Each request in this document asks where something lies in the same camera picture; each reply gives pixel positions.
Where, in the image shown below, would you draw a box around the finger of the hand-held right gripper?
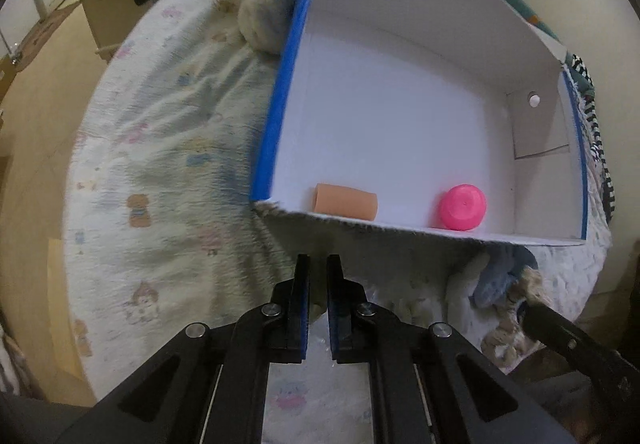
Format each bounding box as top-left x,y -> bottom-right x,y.
520,300 -> 640,405

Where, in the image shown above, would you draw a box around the orange foam cylinder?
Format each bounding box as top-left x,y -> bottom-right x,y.
313,183 -> 378,222

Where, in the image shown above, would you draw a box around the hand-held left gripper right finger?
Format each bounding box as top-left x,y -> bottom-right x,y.
326,254 -> 576,444

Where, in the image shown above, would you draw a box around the black white striped cloth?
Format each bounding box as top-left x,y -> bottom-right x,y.
564,53 -> 619,225

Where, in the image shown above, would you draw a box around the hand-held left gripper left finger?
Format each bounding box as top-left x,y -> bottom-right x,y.
55,253 -> 312,444

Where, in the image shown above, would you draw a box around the pink round cup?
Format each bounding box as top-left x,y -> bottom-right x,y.
439,183 -> 487,231

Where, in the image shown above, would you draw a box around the blue and beige plush toy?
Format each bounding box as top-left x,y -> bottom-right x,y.
481,267 -> 550,367

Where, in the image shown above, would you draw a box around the white printed bed sheet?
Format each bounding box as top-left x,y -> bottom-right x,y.
64,0 -> 614,444

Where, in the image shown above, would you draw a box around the white cardboard box blue edges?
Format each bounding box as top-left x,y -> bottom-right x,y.
249,0 -> 589,246

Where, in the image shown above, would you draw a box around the white fluffy plush toy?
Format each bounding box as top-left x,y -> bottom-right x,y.
400,244 -> 492,331

